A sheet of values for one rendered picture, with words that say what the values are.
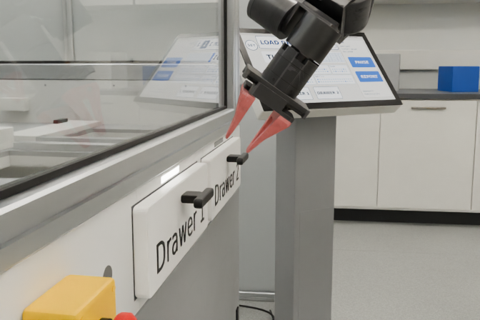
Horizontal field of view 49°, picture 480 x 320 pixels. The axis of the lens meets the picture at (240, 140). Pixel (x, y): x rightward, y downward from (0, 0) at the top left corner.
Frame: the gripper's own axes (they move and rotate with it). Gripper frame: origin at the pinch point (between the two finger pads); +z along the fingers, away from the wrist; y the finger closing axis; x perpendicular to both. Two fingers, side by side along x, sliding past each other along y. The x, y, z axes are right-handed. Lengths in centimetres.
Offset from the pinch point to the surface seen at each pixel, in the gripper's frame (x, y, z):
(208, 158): -15.3, 0.4, 9.1
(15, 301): 38.2, 11.6, 10.9
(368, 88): -96, -37, -17
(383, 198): -270, -141, 36
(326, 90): -88, -25, -9
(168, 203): 8.6, 3.9, 10.2
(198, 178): -6.4, 0.8, 10.1
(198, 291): -10.3, -11.0, 28.5
